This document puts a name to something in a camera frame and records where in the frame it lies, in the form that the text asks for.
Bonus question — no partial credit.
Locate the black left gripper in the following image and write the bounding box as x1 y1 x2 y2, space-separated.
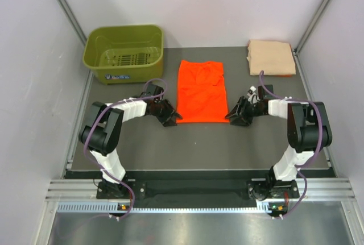
152 98 181 126

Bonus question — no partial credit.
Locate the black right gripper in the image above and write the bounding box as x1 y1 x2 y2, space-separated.
226 96 265 126

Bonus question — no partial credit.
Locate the orange t shirt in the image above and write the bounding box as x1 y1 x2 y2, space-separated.
177 60 229 124

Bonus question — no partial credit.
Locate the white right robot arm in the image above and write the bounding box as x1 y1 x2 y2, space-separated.
225 85 333 201

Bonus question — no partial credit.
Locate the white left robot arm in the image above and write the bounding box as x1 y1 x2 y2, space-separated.
78 80 183 198

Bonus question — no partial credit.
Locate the folded orange t shirt underneath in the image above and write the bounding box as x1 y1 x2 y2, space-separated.
278 74 294 77

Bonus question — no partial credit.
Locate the folded beige t shirt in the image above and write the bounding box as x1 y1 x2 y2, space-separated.
247 40 296 76

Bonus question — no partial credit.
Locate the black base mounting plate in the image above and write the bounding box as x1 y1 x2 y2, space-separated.
96 178 301 202

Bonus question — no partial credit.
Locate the green plastic basket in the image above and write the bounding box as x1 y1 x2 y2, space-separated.
82 24 164 84

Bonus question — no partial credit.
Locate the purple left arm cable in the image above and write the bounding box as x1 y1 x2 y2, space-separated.
82 78 168 220

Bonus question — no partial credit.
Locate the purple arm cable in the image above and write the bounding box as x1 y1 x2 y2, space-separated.
259 70 326 219
82 78 168 220

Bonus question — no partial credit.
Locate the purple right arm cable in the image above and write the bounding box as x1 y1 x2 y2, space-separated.
259 70 326 219

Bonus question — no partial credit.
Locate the white slotted cable duct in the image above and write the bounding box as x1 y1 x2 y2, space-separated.
57 202 284 214

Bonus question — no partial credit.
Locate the left aluminium corner post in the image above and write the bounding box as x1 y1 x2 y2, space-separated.
57 0 87 45

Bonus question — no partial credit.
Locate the aluminium corner post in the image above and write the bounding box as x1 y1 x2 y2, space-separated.
57 0 87 45
294 0 349 54

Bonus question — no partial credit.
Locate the right aluminium corner post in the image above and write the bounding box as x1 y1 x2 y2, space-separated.
294 0 349 54

